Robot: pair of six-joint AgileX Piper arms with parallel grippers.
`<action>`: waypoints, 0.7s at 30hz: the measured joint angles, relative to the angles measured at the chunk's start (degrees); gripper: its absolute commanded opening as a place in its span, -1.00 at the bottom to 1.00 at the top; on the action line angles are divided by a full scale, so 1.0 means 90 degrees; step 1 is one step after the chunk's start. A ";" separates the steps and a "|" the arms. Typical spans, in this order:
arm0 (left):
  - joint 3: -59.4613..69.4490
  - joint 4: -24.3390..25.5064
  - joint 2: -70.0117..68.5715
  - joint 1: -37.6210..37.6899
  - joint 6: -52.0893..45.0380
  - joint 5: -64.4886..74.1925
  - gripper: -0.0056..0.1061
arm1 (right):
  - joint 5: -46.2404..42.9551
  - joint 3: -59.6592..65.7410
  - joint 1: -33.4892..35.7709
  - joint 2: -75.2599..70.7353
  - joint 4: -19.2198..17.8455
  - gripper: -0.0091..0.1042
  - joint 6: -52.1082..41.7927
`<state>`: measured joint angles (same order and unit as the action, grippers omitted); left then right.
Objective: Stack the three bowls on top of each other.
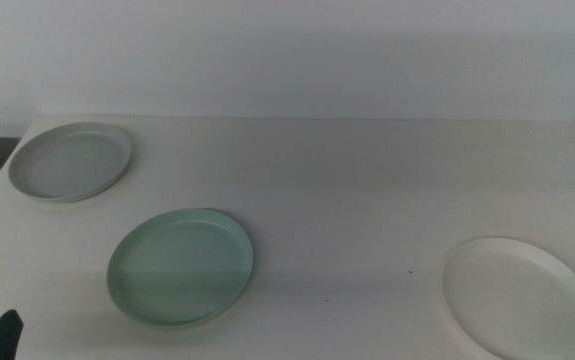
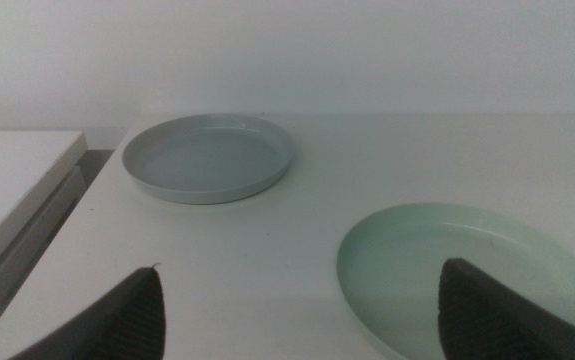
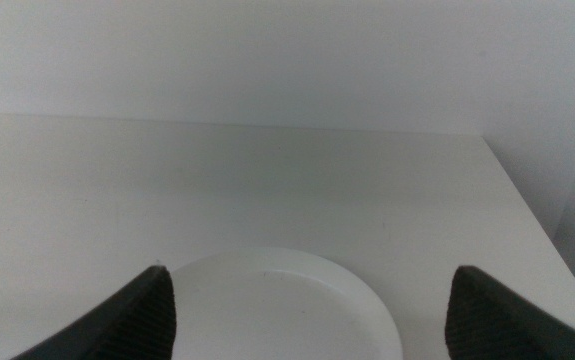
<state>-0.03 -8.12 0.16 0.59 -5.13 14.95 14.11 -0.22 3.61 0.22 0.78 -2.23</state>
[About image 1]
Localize white shallow bowl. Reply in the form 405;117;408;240
441;236;575;360

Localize pale green shallow bowl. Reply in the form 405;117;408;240
106;207;255;330

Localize grey shallow bowl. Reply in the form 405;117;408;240
7;121;133;204

